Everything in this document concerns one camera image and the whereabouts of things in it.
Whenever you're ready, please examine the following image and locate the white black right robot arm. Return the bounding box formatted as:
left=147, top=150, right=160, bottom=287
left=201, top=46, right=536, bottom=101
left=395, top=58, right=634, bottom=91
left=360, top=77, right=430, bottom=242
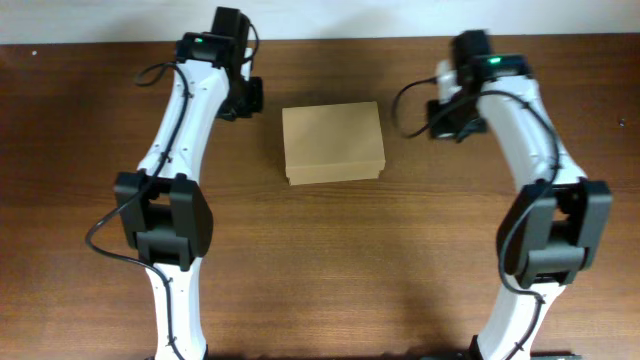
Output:
left=427, top=30, right=613, bottom=360

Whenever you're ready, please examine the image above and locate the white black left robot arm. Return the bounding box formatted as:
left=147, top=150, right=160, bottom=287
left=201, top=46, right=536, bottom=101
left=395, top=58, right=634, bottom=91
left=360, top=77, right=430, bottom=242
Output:
left=114, top=7, right=264, bottom=359

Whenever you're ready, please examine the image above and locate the brown cardboard box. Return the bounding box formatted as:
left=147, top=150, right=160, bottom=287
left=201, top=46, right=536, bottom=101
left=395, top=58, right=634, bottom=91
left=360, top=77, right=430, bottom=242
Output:
left=282, top=102, right=386, bottom=186

